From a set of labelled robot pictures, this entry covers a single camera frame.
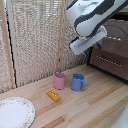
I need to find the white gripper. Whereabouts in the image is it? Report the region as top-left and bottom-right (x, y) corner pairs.
(68, 25), (108, 60)

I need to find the blue cup with handle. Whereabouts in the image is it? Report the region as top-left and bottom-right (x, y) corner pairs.
(70, 73), (89, 92)

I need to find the dark brown drawer cabinet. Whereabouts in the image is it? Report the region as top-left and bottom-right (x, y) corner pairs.
(87, 16), (128, 83)

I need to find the pink cup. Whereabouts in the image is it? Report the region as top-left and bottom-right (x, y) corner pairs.
(53, 72), (67, 91)

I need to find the yellow block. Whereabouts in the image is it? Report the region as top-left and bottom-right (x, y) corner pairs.
(46, 89), (62, 102)

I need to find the bamboo blind screen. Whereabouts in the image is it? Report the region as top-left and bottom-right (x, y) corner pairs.
(0, 0), (128, 94)

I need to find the white patterned plate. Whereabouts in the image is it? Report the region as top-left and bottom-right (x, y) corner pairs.
(0, 96), (36, 128)

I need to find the brown drawer with long handle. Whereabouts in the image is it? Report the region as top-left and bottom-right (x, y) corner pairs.
(88, 46), (128, 81)

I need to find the brown drawer with short handle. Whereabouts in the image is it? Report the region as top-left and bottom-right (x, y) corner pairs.
(99, 19), (128, 56)

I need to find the thin wooden post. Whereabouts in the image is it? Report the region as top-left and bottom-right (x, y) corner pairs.
(55, 0), (68, 74)

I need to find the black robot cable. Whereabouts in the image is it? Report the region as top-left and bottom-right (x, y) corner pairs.
(105, 23), (128, 37)

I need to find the thick wooden post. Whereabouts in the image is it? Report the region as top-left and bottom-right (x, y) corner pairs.
(0, 0), (17, 90)

